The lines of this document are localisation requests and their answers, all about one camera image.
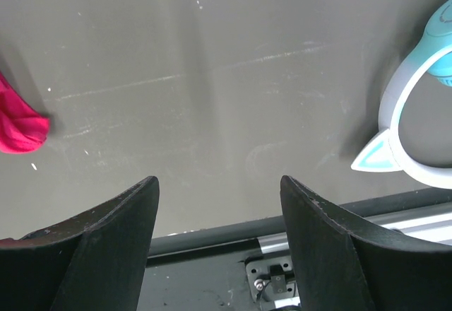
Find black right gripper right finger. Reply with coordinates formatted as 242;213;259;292
280;176;451;310

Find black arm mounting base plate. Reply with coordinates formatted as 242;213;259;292
136;197;452;311

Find teal cat ear headphones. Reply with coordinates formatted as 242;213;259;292
350;0;452;189

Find red t shirt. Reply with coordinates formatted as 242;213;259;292
1;74;50;154

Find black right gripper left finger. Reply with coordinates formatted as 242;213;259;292
1;177;159;310

